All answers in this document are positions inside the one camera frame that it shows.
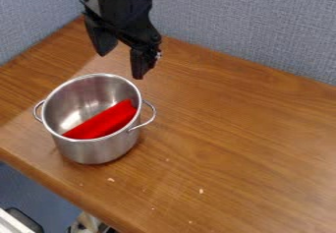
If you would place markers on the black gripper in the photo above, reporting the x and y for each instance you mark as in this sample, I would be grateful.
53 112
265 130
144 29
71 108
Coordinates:
121 20

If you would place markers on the stainless steel pot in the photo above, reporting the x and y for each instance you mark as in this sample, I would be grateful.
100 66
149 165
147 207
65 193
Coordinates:
75 102

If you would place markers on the red block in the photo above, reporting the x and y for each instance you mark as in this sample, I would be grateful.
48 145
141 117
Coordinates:
104 123

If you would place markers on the white black object under table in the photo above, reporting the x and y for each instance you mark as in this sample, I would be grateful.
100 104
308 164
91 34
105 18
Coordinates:
89 224

